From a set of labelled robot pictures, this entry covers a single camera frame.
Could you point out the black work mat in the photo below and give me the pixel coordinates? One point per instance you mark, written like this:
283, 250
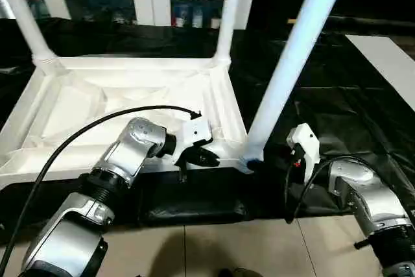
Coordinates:
337, 108

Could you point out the small yellow tag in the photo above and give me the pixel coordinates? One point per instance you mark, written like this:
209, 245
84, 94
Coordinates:
292, 21

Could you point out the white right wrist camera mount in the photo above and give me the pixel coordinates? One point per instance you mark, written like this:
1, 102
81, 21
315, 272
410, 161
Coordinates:
305, 144

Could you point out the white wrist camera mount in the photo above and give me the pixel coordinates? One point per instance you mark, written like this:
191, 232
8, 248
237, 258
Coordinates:
193, 133
305, 144

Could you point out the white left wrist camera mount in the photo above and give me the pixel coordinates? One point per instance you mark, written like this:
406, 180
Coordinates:
193, 133

